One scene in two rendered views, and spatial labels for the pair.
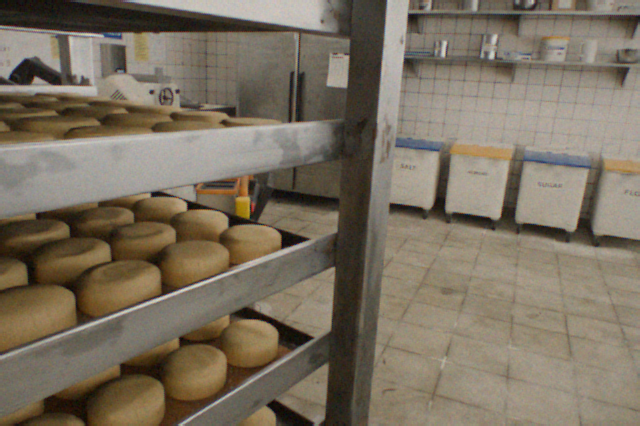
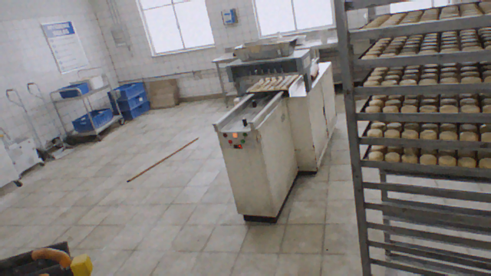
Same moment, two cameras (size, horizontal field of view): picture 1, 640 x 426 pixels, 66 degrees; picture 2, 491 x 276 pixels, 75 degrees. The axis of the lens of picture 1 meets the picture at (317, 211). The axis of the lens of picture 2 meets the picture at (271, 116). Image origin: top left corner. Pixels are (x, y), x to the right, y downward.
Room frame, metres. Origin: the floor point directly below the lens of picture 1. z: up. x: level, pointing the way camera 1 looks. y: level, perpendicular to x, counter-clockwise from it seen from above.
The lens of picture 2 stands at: (1.02, 1.27, 1.64)
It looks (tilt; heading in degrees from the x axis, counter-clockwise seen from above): 20 degrees down; 264
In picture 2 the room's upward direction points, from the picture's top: 11 degrees counter-clockwise
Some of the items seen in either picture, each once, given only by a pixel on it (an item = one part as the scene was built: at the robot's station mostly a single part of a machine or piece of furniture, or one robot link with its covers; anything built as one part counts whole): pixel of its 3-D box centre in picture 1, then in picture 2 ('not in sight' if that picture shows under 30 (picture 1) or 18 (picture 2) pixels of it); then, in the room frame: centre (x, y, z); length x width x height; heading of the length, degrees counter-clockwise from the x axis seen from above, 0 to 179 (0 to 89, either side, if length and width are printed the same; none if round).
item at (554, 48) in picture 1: (553, 49); not in sight; (4.78, -2.09, 1.67); 0.25 x 0.24 x 0.21; 68
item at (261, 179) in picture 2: not in sight; (263, 154); (0.89, -1.18, 0.45); 0.70 x 0.34 x 0.90; 61
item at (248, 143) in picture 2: not in sight; (237, 139); (1.06, -0.86, 0.77); 0.24 x 0.04 x 0.14; 151
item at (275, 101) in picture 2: not in sight; (291, 84); (0.46, -1.64, 0.87); 2.01 x 0.03 x 0.07; 61
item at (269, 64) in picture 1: (313, 104); not in sight; (5.30, 0.11, 1.03); 1.40 x 0.90 x 2.05; 68
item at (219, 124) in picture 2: not in sight; (263, 87); (0.71, -1.79, 0.87); 2.01 x 0.03 x 0.07; 61
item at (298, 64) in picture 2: not in sight; (271, 75); (0.64, -1.62, 1.01); 0.72 x 0.33 x 0.34; 151
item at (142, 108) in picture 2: not in sight; (133, 110); (3.06, -5.30, 0.10); 0.60 x 0.40 x 0.20; 66
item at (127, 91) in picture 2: not in sight; (126, 91); (3.06, -5.30, 0.50); 0.60 x 0.40 x 0.20; 70
